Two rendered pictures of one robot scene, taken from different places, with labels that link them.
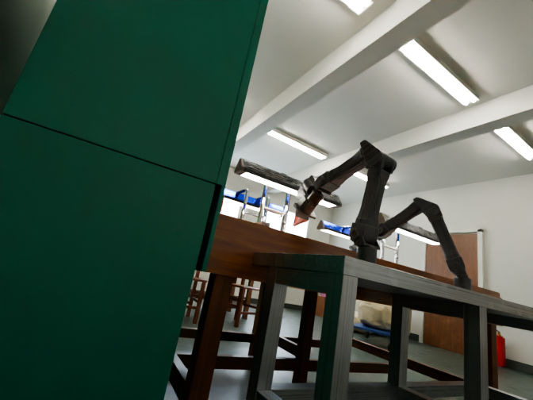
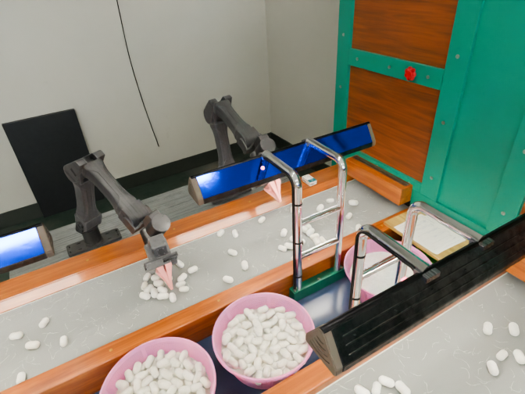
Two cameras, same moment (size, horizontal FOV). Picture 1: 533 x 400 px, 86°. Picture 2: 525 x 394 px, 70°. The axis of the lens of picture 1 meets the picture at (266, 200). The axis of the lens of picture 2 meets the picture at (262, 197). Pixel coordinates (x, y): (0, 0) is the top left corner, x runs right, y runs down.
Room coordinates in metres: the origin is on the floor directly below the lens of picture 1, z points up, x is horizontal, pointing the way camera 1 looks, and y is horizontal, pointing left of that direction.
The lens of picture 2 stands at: (2.39, -0.21, 1.59)
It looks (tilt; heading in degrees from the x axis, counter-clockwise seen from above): 33 degrees down; 179
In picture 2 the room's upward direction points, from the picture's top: 4 degrees counter-clockwise
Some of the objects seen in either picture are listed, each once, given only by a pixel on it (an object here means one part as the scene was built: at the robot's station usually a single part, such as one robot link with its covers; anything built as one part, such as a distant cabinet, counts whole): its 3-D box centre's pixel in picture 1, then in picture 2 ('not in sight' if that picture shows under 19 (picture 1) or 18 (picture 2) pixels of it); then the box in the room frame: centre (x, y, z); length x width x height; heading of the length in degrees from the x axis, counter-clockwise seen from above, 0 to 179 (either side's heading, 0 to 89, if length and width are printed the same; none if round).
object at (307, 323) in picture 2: not in sight; (264, 342); (1.76, -0.23, 0.72); 0.27 x 0.27 x 0.10
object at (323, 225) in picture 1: (349, 233); not in sight; (2.33, -0.73, 1.08); 0.62 x 0.08 x 0.07; 117
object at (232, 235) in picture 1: (389, 284); (150, 261); (1.35, -0.63, 0.67); 1.81 x 0.12 x 0.19; 117
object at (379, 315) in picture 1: (382, 314); not in sight; (4.39, -1.98, 0.41); 0.74 x 0.56 x 0.39; 120
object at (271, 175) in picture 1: (293, 184); (289, 157); (1.39, -0.12, 1.08); 0.62 x 0.08 x 0.07; 117
